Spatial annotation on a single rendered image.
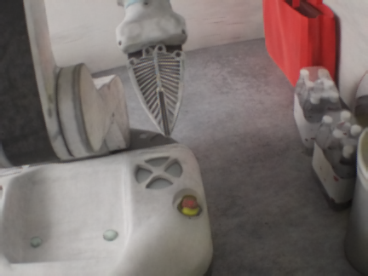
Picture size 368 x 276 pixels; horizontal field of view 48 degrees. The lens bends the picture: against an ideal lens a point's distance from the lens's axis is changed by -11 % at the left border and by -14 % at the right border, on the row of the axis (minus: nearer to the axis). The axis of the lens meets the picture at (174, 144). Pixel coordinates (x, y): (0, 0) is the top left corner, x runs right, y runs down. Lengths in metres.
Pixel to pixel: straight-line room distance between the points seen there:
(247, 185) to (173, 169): 0.48
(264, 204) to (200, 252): 0.50
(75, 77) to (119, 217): 0.33
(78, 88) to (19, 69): 0.10
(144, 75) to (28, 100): 0.19
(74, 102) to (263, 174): 0.80
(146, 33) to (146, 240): 0.35
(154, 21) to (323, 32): 0.97
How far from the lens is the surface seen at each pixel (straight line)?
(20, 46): 0.69
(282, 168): 1.40
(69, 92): 0.70
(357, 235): 1.09
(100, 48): 1.89
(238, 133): 1.51
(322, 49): 1.57
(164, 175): 0.88
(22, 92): 0.70
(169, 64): 0.64
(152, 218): 0.82
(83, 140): 0.71
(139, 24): 0.65
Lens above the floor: 0.99
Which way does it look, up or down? 41 degrees down
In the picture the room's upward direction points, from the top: 10 degrees counter-clockwise
